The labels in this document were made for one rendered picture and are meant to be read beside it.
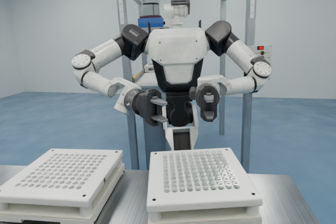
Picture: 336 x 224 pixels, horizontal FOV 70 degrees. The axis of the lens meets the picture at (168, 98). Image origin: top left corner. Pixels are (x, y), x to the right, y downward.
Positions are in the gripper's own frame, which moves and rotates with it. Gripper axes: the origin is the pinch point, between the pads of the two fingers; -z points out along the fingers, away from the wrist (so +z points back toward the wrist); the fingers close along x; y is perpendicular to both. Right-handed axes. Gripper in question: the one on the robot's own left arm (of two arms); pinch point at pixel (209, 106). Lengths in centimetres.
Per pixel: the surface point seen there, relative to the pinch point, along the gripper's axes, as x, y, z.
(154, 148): 79, 44, 133
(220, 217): 15.9, -0.6, -30.4
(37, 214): 16, 41, -32
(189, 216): 15.8, 5.9, -30.5
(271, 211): 18.5, -13.1, -24.5
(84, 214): 15.1, 29.1, -32.1
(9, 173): 18, 65, -11
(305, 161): 106, -106, 161
